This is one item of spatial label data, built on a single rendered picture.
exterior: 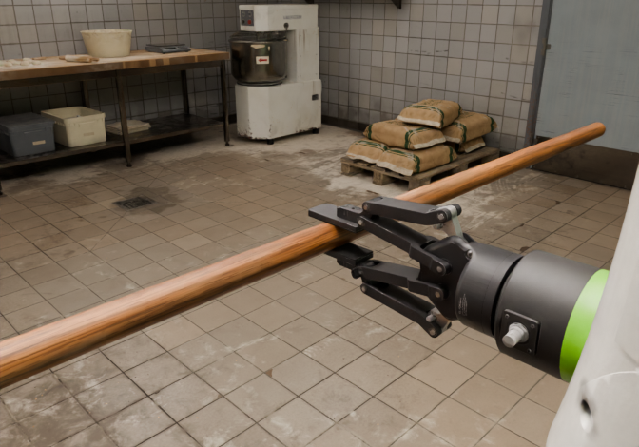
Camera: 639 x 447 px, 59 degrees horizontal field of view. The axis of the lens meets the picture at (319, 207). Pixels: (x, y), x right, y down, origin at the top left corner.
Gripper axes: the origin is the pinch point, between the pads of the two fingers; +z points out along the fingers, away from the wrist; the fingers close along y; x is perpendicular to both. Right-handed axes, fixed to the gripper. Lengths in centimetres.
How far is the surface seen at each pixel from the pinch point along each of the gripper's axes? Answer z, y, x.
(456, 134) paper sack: 196, 82, 354
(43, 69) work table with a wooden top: 409, 28, 120
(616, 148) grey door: 95, 88, 419
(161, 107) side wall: 493, 86, 261
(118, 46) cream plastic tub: 438, 17, 195
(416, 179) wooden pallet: 190, 104, 293
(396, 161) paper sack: 209, 94, 292
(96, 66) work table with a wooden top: 409, 28, 160
